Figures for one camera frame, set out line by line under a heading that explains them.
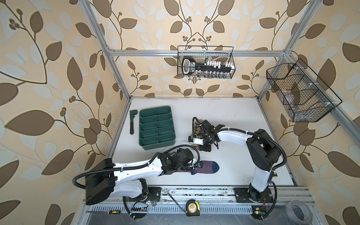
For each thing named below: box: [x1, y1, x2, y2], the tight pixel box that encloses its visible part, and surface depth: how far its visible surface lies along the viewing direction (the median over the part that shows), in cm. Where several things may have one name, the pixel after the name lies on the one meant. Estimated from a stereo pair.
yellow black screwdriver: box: [85, 210, 121, 215], surface depth 71 cm
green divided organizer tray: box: [138, 105, 176, 150], surface depth 101 cm
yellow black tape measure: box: [185, 199, 201, 217], surface depth 69 cm
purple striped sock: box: [190, 160, 220, 175], surface depth 84 cm
